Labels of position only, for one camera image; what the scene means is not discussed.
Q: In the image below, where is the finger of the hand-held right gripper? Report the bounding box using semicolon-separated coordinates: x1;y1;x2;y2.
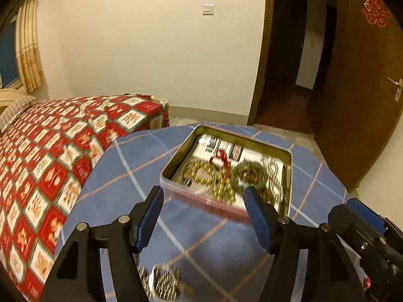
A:
348;198;403;236
327;205;385;252

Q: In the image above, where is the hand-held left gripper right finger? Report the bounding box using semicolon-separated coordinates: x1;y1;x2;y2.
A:
243;186;359;302

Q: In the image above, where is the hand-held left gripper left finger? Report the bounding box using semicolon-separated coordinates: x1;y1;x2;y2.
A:
41;185;165;302

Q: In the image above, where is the pink metal tin box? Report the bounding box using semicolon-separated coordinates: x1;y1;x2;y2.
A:
159;124;293;224

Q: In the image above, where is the gold bead necklace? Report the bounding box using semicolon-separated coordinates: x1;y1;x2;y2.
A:
189;160;237;202

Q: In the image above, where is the brown wooden bead bracelet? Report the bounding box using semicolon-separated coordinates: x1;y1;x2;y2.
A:
241;167;284;206

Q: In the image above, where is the green jade bangle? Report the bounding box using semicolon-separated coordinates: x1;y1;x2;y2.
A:
232;161;269;193

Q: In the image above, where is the silver bead chain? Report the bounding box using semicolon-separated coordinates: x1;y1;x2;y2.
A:
261;160;285;202

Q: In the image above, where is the gold bead bracelet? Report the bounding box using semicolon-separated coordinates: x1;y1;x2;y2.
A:
181;163;202;192

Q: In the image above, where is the silver bangle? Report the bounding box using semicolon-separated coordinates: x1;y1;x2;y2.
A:
150;263;182;299

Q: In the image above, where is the small bead string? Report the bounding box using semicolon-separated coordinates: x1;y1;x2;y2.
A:
137;266;152;294

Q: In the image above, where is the red string cord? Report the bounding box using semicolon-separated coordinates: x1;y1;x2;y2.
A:
208;149;231;168

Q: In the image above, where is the blue plaid tablecloth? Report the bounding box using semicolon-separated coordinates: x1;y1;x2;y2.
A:
55;123;350;302

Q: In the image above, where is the printed paper booklet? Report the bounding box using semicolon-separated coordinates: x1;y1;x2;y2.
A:
193;134;284;177

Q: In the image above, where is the brown wooden door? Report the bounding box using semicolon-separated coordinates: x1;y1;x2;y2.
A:
310;0;403;192

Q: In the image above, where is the red patterned bedspread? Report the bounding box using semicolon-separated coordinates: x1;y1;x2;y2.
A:
0;94;169;299

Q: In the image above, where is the striped pillow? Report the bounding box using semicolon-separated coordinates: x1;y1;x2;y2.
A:
0;95;38;133

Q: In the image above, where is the cream wooden headboard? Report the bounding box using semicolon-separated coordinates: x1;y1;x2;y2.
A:
0;89;24;114

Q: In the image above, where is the red paper door decoration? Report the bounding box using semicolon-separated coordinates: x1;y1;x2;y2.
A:
362;0;392;27

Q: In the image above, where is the beige floral curtain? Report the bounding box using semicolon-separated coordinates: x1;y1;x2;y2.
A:
16;0;46;92

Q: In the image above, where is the window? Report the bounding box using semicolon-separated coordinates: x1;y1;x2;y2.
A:
0;19;22;89

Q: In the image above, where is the silver door handle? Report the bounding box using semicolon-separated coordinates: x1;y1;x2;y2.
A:
387;77;403;102

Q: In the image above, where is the brown wooden door frame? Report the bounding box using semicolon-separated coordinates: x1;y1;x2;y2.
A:
247;0;275;126

